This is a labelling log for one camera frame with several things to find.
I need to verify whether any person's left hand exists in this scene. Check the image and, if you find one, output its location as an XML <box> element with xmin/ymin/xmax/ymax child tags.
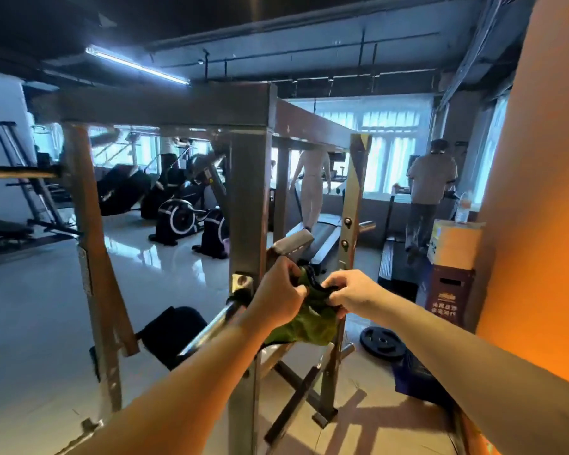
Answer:
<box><xmin>245</xmin><ymin>255</ymin><xmax>310</xmax><ymax>330</ymax></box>

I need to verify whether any person's right hand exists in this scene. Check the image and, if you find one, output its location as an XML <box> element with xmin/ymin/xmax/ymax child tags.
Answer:
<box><xmin>321</xmin><ymin>268</ymin><xmax>396</xmax><ymax>324</ymax></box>

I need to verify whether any green cleaning cloth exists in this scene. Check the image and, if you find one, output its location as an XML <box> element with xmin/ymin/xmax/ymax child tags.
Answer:
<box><xmin>262</xmin><ymin>263</ymin><xmax>345</xmax><ymax>349</ymax></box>

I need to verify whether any grey steel gym machine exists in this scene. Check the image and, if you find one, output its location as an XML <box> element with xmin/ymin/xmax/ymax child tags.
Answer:
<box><xmin>28</xmin><ymin>82</ymin><xmax>377</xmax><ymax>455</ymax></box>

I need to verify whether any person's left forearm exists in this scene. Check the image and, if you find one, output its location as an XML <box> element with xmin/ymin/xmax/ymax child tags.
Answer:
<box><xmin>66</xmin><ymin>312</ymin><xmax>271</xmax><ymax>455</ymax></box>

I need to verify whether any person's right forearm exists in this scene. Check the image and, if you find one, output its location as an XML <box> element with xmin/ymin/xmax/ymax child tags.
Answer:
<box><xmin>374</xmin><ymin>296</ymin><xmax>569</xmax><ymax>455</ymax></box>

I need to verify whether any black treadmill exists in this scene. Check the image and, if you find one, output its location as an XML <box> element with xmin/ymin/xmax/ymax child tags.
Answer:
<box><xmin>376</xmin><ymin>194</ymin><xmax>424</xmax><ymax>301</ymax></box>
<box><xmin>306</xmin><ymin>213</ymin><xmax>377</xmax><ymax>273</ymax></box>

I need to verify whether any chrome weight storage peg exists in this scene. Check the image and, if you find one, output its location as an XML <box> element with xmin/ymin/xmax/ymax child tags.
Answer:
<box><xmin>174</xmin><ymin>229</ymin><xmax>317</xmax><ymax>362</ymax></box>

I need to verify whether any large black weight plate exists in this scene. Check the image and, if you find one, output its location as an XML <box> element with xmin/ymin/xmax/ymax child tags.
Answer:
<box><xmin>359</xmin><ymin>324</ymin><xmax>408</xmax><ymax>364</ymax></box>

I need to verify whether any black padded bench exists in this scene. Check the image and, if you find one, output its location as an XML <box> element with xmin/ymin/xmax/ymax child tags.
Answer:
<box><xmin>89</xmin><ymin>305</ymin><xmax>209</xmax><ymax>381</ymax></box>

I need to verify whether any clear plastic water bottle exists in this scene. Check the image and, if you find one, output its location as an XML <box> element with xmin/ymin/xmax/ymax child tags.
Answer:
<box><xmin>454</xmin><ymin>190</ymin><xmax>474</xmax><ymax>224</ymax></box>

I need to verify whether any large bright window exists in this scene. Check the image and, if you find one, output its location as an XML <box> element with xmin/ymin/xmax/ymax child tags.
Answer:
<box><xmin>317</xmin><ymin>107</ymin><xmax>434</xmax><ymax>196</ymax></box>

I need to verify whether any fluorescent tube light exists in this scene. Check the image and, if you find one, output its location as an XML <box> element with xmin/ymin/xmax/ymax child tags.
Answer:
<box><xmin>84</xmin><ymin>44</ymin><xmax>192</xmax><ymax>88</ymax></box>

